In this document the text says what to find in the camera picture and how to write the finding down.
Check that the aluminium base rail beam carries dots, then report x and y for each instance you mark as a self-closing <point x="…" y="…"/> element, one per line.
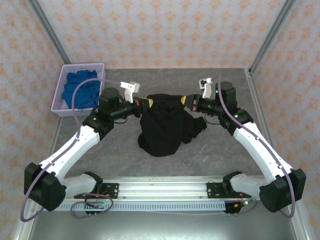
<point x="162" y="187"/>

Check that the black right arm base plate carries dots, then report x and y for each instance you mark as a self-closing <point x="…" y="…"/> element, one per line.
<point x="212" y="190"/>

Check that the small circuit board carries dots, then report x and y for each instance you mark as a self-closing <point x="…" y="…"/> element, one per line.
<point x="96" y="205"/>
<point x="246" y="203"/>

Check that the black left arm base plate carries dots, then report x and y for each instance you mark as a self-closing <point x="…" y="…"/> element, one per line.
<point x="112" y="187"/>

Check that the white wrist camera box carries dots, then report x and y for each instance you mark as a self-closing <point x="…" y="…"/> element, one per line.
<point x="207" y="87"/>
<point x="133" y="87"/>

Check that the aluminium table side rail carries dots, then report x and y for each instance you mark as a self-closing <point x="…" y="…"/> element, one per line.
<point x="256" y="95"/>
<point x="55" y="135"/>

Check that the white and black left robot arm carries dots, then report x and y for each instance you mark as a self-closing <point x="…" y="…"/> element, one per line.
<point x="75" y="145"/>

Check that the aluminium corner post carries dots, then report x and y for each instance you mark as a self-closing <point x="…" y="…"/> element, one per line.
<point x="272" y="32"/>
<point x="50" y="32"/>

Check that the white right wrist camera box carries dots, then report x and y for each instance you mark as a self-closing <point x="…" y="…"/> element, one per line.
<point x="207" y="87"/>

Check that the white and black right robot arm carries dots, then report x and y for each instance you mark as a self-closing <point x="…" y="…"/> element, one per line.
<point x="255" y="142"/>

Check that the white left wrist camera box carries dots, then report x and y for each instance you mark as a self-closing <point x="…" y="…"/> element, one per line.
<point x="133" y="87"/>

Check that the aluminium frame rail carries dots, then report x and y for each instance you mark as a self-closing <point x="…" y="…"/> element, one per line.
<point x="300" y="227"/>
<point x="23" y="227"/>

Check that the lavender plastic basket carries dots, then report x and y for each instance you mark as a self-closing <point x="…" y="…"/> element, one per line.
<point x="60" y="82"/>

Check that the grey metal sheet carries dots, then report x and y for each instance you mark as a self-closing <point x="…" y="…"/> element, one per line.
<point x="162" y="225"/>

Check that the black printed t-shirt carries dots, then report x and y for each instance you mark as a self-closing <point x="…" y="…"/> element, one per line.
<point x="162" y="130"/>

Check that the blue crumpled garment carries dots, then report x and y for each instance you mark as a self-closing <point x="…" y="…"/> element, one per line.
<point x="85" y="92"/>

